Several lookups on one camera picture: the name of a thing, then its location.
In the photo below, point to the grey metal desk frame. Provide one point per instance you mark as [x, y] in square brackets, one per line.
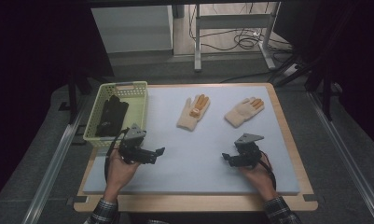
[232, 21]

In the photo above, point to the black glove with white print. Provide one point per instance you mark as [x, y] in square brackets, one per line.
[108, 119]

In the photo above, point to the light blue foam mat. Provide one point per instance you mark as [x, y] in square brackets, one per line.
[191, 171]

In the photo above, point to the beige glove orange round patch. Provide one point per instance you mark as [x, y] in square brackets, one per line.
[192, 113]

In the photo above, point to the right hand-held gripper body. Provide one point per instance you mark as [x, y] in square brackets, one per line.
[248, 149]

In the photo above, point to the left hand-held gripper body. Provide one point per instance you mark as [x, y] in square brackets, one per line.
[131, 144]

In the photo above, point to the aluminium rail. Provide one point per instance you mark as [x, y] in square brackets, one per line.
[346, 155]
[52, 168]

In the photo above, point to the person's right hand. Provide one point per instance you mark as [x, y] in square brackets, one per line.
[259, 179]

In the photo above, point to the black tripod stand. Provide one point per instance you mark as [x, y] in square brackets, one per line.
[326, 93]

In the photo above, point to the beige glove orange fingers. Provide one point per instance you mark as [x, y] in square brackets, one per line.
[243, 112]

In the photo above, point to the black stand leg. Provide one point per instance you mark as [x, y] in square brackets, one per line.
[72, 99]

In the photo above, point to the white cabinet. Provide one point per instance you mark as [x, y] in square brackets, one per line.
[131, 28]

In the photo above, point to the pale green plastic basket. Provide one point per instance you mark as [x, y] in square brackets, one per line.
[136, 109]

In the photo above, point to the person's left hand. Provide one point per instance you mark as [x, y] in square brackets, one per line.
[122, 174]

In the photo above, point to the white power strip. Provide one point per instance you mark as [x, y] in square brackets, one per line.
[291, 70]

